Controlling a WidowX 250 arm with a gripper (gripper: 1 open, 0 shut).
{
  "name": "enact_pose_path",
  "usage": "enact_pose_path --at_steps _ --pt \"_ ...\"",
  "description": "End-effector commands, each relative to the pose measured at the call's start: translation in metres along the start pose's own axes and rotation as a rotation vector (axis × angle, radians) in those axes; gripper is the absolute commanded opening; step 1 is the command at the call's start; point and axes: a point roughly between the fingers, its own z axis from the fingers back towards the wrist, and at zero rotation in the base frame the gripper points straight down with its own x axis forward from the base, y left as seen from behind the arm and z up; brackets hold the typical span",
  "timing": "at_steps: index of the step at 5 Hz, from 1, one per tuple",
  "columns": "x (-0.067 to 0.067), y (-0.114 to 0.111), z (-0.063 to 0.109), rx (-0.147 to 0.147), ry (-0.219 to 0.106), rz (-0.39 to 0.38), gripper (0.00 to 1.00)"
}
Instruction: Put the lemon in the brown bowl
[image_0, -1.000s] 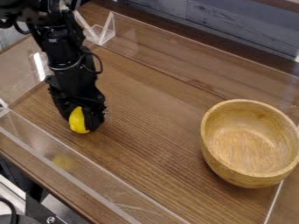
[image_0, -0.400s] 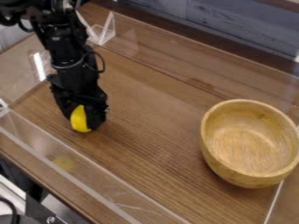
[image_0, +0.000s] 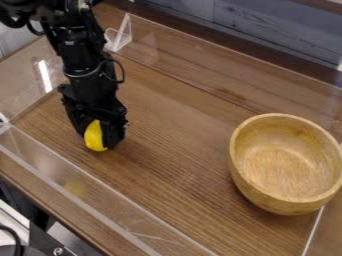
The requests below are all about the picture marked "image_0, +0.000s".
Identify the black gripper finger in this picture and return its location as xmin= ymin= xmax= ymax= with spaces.
xmin=66 ymin=105 xmax=95 ymax=136
xmin=101 ymin=112 xmax=129 ymax=149

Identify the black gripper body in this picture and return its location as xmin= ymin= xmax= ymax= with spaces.
xmin=58 ymin=54 xmax=127 ymax=120

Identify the yellow lemon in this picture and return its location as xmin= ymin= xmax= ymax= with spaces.
xmin=85 ymin=120 xmax=107 ymax=152

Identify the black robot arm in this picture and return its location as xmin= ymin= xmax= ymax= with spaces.
xmin=0 ymin=0 xmax=129 ymax=152

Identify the brown wooden bowl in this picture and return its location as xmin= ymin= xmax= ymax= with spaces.
xmin=229 ymin=113 xmax=342 ymax=216

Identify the clear acrylic corner bracket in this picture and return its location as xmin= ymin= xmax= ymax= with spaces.
xmin=105 ymin=14 xmax=133 ymax=52

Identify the clear acrylic enclosure wall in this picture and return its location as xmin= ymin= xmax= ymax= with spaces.
xmin=0 ymin=17 xmax=342 ymax=256

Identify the black metal table frame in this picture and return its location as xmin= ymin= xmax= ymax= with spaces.
xmin=0 ymin=179 xmax=103 ymax=256

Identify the black cable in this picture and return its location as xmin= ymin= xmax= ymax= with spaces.
xmin=0 ymin=223 xmax=24 ymax=256

